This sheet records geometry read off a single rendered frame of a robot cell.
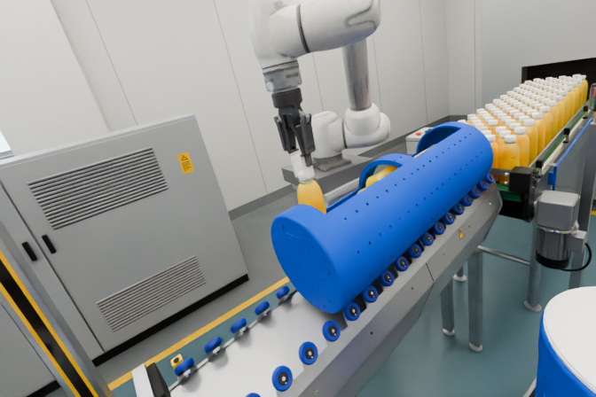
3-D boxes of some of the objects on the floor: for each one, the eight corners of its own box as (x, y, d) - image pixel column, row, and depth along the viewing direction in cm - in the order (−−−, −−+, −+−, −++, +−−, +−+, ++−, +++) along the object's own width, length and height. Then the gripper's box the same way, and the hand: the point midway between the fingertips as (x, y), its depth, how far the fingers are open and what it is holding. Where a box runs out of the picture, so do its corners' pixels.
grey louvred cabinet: (-67, 408, 188) (-249, 222, 141) (231, 255, 284) (182, 113, 236) (-126, 502, 143) (-424, 274, 96) (253, 283, 238) (196, 113, 191)
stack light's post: (563, 322, 153) (589, 124, 117) (565, 317, 155) (591, 121, 119) (574, 326, 150) (603, 124, 114) (576, 321, 152) (605, 121, 116)
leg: (441, 332, 162) (435, 241, 141) (445, 325, 165) (441, 235, 145) (451, 338, 157) (447, 245, 137) (456, 331, 161) (452, 238, 140)
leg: (467, 347, 151) (465, 250, 131) (472, 339, 154) (470, 244, 134) (479, 354, 147) (479, 254, 126) (483, 346, 150) (484, 248, 129)
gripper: (255, 95, 74) (277, 177, 82) (294, 89, 61) (315, 187, 69) (278, 89, 78) (296, 168, 86) (318, 82, 65) (335, 175, 73)
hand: (301, 165), depth 76 cm, fingers closed on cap, 4 cm apart
